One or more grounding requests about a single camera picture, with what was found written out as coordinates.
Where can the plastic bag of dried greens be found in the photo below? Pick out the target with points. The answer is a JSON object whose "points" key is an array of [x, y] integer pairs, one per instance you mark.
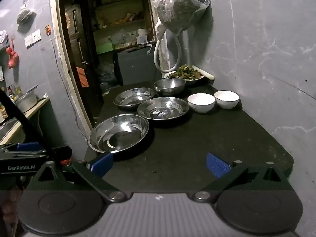
{"points": [[180, 7]]}

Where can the small hanging plastic bag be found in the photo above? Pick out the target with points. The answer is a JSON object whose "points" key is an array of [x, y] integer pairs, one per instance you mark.
{"points": [[24, 16]]}

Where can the white cardboard box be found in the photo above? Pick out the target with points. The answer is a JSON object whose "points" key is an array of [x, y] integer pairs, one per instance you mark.
{"points": [[142, 39]]}

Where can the dark wooden door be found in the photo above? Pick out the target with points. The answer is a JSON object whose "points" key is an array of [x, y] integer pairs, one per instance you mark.
{"points": [[75, 49]]}

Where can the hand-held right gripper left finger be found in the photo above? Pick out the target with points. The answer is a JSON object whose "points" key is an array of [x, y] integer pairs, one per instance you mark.
{"points": [[102, 164]]}

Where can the dark chest freezer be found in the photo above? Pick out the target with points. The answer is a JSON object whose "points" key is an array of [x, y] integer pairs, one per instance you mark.
{"points": [[135, 66]]}

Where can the orange door sticker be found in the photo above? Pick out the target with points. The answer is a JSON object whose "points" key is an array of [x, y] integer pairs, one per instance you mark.
{"points": [[82, 77]]}

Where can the white plate of cooked vegetables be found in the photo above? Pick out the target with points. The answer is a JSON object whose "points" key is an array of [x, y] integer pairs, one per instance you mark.
{"points": [[188, 73]]}

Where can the large stainless steel plate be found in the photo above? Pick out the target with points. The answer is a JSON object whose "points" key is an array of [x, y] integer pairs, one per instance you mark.
{"points": [[118, 130]]}

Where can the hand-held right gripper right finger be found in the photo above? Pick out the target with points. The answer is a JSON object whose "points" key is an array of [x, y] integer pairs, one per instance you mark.
{"points": [[217, 165]]}

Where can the white ceramic bowl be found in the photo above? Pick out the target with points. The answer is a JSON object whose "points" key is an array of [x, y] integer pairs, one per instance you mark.
{"points": [[201, 102], [226, 98]]}

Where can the green box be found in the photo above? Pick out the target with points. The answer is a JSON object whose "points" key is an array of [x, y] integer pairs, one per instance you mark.
{"points": [[105, 48]]}

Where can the stainless steel bowl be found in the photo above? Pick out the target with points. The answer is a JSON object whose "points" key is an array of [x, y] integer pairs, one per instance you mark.
{"points": [[169, 87]]}

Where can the aluminium pot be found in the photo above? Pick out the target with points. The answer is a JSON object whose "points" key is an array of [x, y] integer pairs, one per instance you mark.
{"points": [[26, 102]]}

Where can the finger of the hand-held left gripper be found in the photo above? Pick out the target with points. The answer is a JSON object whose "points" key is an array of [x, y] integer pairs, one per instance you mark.
{"points": [[58, 154], [28, 147]]}

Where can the beige kitchen counter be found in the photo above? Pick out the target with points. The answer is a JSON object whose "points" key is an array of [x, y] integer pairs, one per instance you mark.
{"points": [[37, 105]]}

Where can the wooden storage shelf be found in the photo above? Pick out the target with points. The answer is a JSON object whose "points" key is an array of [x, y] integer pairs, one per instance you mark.
{"points": [[118, 24]]}

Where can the white radish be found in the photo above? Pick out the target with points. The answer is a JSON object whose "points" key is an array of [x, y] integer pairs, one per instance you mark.
{"points": [[205, 72]]}

